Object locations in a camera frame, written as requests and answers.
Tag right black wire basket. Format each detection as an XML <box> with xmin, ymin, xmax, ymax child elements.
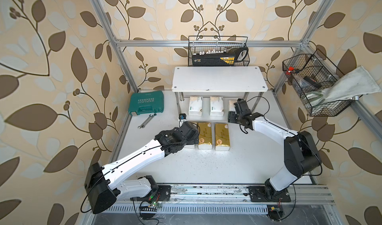
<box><xmin>282</xmin><ymin>49</ymin><xmax>359</xmax><ymax>117</ymax></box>

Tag silver combination wrench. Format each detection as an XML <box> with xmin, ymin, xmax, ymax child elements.
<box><xmin>138</xmin><ymin>113</ymin><xmax>157</xmax><ymax>129</ymax></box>

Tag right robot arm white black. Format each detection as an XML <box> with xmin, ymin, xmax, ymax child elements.
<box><xmin>228</xmin><ymin>98</ymin><xmax>322</xmax><ymax>200</ymax></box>

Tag back black wire basket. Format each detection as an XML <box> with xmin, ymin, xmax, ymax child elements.
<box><xmin>188</xmin><ymin>35</ymin><xmax>248</xmax><ymax>67</ymax></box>

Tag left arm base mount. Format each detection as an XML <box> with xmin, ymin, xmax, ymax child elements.
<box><xmin>130</xmin><ymin>185</ymin><xmax>171</xmax><ymax>203</ymax></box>

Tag gold tissue pack left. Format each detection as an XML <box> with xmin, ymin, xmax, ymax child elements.
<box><xmin>184</xmin><ymin>121</ymin><xmax>199</xmax><ymax>149</ymax></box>

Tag white cloth rag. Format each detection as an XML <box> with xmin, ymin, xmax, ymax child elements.
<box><xmin>306</xmin><ymin>66</ymin><xmax>382</xmax><ymax>106</ymax></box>

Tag gold tissue pack middle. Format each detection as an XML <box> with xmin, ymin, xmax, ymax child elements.
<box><xmin>198</xmin><ymin>122</ymin><xmax>213</xmax><ymax>149</ymax></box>

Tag white tissue pack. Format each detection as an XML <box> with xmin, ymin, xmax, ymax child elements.
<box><xmin>210</xmin><ymin>96</ymin><xmax>224</xmax><ymax>117</ymax></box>
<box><xmin>188</xmin><ymin>96</ymin><xmax>203</xmax><ymax>116</ymax></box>
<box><xmin>229</xmin><ymin>100</ymin><xmax>236</xmax><ymax>112</ymax></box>

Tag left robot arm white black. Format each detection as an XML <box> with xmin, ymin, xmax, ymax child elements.
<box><xmin>84</xmin><ymin>121</ymin><xmax>200</xmax><ymax>214</ymax></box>

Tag black wire basket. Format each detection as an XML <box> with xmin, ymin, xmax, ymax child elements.
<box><xmin>188</xmin><ymin>35</ymin><xmax>248</xmax><ymax>67</ymax></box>
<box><xmin>282</xmin><ymin>49</ymin><xmax>359</xmax><ymax>117</ymax></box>

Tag black yellow box in basket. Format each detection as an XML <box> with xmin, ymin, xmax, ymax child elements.
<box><xmin>189</xmin><ymin>47</ymin><xmax>250</xmax><ymax>67</ymax></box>

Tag red-handled tool in basket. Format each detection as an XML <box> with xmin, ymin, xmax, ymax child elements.
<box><xmin>285</xmin><ymin>67</ymin><xmax>301</xmax><ymax>77</ymax></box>

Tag green tool case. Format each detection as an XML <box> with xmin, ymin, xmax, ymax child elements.
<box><xmin>128</xmin><ymin>91</ymin><xmax>164</xmax><ymax>116</ymax></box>

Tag gold tissue pack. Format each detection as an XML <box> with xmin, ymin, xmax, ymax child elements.
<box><xmin>215</xmin><ymin>123</ymin><xmax>231</xmax><ymax>151</ymax></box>
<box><xmin>198</xmin><ymin>122</ymin><xmax>213</xmax><ymax>149</ymax></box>
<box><xmin>184</xmin><ymin>121</ymin><xmax>199</xmax><ymax>149</ymax></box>

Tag gold tissue pack right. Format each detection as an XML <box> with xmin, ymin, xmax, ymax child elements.
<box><xmin>215</xmin><ymin>123</ymin><xmax>231</xmax><ymax>151</ymax></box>

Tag white two-tier shelf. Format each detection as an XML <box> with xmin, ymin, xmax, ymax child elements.
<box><xmin>172</xmin><ymin>66</ymin><xmax>268</xmax><ymax>122</ymax></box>

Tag aluminium front rail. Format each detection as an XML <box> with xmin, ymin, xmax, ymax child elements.
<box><xmin>116</xmin><ymin>184</ymin><xmax>335</xmax><ymax>205</ymax></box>

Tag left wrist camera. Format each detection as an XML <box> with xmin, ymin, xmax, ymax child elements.
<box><xmin>179</xmin><ymin>113</ymin><xmax>187</xmax><ymax>127</ymax></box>

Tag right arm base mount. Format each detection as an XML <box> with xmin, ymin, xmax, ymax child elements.
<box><xmin>247</xmin><ymin>186</ymin><xmax>291</xmax><ymax>203</ymax></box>

